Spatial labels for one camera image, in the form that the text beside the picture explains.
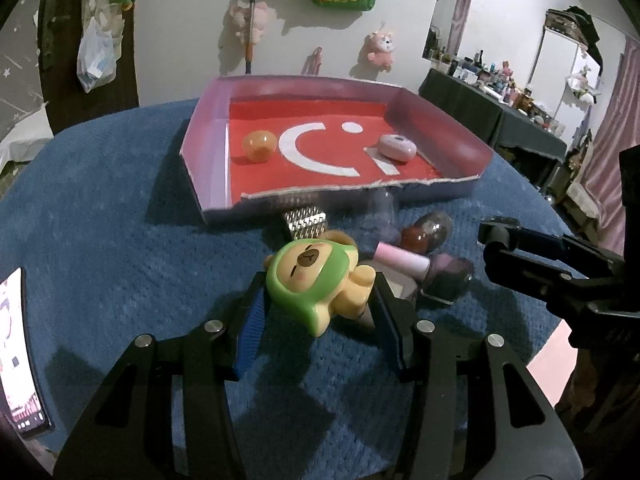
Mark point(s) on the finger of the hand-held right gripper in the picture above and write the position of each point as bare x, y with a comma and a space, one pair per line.
520, 235
530, 272

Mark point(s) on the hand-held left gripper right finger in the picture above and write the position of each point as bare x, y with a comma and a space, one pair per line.
393, 332

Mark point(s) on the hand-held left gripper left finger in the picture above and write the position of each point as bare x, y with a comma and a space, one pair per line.
247, 332

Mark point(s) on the purple bottle with pink cap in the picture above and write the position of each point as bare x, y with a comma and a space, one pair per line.
402, 259

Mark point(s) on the dark glass bottle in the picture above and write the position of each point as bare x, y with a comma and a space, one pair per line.
446, 280

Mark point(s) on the bear toy with green hood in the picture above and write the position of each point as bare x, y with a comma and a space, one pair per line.
305, 280

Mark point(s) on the glass bottle with red cap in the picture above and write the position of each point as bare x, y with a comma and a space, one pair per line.
425, 235

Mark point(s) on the purple cardboard box red inside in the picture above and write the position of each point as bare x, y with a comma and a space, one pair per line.
325, 115

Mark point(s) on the silver studded cube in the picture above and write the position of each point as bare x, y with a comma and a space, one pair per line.
305, 222

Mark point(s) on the pink curtain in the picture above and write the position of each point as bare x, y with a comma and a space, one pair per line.
612, 150

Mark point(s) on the dark covered table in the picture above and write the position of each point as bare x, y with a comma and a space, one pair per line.
470, 105

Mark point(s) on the pink round device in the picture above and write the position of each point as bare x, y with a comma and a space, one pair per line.
396, 147

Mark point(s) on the row of toiletry bottles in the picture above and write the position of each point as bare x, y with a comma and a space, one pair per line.
492, 77

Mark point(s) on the blue blanket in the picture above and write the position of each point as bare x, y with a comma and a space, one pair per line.
125, 220

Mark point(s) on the white cabinet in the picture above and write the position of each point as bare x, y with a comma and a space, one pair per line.
555, 70

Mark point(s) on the orange ball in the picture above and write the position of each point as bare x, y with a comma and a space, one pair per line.
258, 146

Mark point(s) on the dark bag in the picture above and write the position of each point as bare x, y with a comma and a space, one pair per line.
575, 22

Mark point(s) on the smartphone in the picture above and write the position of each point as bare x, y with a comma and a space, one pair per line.
20, 360

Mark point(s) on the pink pig plush toy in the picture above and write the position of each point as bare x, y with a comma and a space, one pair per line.
381, 47

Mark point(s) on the small pink figure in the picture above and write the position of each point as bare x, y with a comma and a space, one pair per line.
314, 62

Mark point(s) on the white paper sheet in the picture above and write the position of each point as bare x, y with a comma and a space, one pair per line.
22, 140

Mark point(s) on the dark wooden door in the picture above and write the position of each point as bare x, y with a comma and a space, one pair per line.
60, 90

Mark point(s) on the pale pink plush toy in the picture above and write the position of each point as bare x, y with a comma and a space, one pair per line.
240, 20

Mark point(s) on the clear plastic bag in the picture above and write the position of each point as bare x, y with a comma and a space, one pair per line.
96, 57

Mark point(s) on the wall mirror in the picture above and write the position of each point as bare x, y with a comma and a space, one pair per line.
450, 5

